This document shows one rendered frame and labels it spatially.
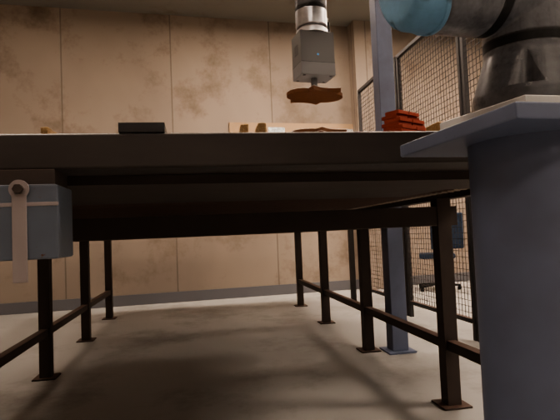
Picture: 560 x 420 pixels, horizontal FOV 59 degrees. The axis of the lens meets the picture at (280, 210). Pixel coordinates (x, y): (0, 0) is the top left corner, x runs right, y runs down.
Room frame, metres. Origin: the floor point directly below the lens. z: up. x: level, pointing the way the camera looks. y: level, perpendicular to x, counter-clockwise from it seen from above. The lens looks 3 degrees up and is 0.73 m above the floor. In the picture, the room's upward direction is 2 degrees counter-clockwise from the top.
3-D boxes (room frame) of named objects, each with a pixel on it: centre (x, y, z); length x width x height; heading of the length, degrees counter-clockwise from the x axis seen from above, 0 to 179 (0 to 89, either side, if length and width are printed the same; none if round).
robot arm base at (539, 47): (0.70, -0.36, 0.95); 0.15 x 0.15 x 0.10
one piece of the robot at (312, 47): (1.17, -0.09, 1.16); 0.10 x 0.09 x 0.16; 17
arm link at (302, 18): (1.16, -0.10, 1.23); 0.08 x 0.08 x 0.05
